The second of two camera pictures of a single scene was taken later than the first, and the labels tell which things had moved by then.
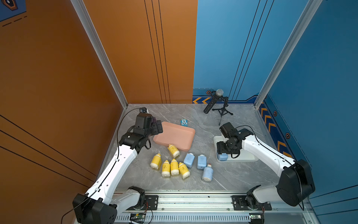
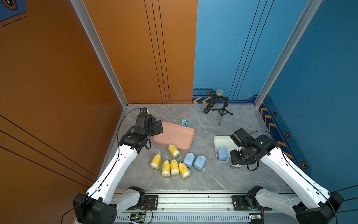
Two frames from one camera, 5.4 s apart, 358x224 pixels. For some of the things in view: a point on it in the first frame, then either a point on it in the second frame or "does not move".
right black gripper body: [225, 147] -> [239, 157]
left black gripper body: [153, 129] does not move
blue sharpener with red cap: [208, 173] -> [237, 165]
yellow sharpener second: [166, 169] does not move
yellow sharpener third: [174, 167] does not move
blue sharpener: [223, 157] does not move
